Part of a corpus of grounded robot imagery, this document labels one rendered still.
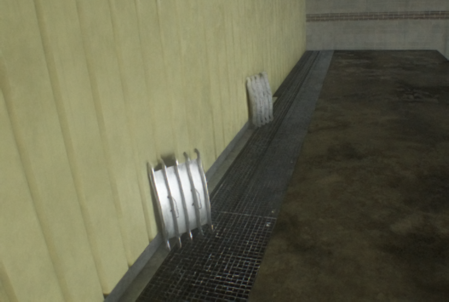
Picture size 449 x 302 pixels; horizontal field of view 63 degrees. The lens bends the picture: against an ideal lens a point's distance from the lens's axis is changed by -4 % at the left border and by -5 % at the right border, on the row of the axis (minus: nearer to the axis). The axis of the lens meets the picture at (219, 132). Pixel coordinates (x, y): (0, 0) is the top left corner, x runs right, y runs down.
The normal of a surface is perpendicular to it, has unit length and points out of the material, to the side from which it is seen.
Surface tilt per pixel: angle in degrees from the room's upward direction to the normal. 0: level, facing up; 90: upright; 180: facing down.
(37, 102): 90
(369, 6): 90
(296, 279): 0
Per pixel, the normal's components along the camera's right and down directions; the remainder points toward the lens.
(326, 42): -0.33, 0.36
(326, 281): -0.07, -0.93
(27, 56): 0.96, 0.05
